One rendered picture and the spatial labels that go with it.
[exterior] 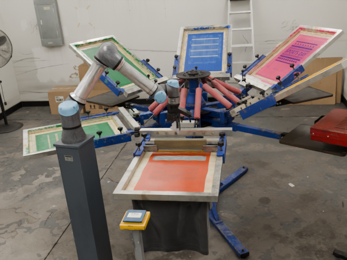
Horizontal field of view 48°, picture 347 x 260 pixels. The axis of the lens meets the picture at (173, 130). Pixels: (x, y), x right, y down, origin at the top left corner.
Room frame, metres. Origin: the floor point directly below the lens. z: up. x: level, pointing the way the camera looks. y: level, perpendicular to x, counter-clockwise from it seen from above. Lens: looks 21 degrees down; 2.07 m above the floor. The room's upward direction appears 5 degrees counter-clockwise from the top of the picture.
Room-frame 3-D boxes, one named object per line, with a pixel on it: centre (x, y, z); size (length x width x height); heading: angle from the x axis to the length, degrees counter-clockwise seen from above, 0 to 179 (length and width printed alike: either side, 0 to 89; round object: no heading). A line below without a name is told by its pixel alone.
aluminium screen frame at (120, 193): (2.22, 0.00, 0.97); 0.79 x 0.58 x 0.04; 169
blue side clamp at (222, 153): (2.40, -0.32, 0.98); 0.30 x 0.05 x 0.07; 169
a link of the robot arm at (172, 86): (2.43, -0.02, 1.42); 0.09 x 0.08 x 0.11; 96
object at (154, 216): (1.93, 0.06, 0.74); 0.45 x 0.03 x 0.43; 79
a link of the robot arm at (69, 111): (2.23, 0.62, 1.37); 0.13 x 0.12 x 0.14; 6
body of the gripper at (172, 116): (2.43, -0.01, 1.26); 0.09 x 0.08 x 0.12; 79
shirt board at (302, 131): (2.81, -0.71, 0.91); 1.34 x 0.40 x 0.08; 49
